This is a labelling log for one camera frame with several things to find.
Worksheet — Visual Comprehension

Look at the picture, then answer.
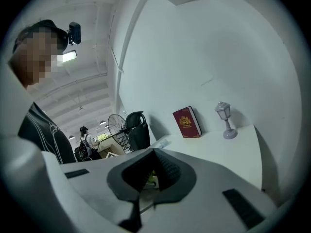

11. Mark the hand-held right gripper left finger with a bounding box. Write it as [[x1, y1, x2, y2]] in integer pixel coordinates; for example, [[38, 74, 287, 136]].
[[60, 148, 155, 232]]

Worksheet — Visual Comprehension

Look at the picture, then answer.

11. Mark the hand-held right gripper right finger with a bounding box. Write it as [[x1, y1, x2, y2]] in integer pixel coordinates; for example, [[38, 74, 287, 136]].
[[141, 148, 277, 233]]

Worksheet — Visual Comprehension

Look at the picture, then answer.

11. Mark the black office chair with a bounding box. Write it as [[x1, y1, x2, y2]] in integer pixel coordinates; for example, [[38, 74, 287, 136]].
[[125, 111, 151, 151]]

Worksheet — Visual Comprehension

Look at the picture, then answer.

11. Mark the dark red book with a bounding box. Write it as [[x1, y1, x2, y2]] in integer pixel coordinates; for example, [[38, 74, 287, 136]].
[[172, 105, 203, 138]]

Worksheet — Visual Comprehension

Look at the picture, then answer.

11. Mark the lilac lantern table lamp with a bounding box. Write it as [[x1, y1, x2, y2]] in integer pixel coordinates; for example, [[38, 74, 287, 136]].
[[214, 101, 239, 140]]

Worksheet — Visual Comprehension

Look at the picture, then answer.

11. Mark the person's black shirt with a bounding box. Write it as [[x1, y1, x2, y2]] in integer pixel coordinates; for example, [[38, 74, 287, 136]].
[[18, 102, 76, 165]]

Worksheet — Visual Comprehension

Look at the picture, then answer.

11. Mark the ceiling light panel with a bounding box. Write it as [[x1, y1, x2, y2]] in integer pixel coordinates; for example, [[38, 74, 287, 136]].
[[62, 50, 77, 63]]

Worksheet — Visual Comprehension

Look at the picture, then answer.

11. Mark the person's head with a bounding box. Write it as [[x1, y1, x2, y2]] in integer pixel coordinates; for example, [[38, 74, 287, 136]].
[[8, 20, 69, 90]]

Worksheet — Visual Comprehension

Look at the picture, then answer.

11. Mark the black wire floor fan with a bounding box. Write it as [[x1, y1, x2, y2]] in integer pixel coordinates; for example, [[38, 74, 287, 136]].
[[107, 114, 134, 154]]

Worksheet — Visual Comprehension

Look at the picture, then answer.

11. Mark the black head-worn camera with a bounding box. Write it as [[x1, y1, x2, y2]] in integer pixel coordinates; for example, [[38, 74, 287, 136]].
[[34, 19, 82, 52]]

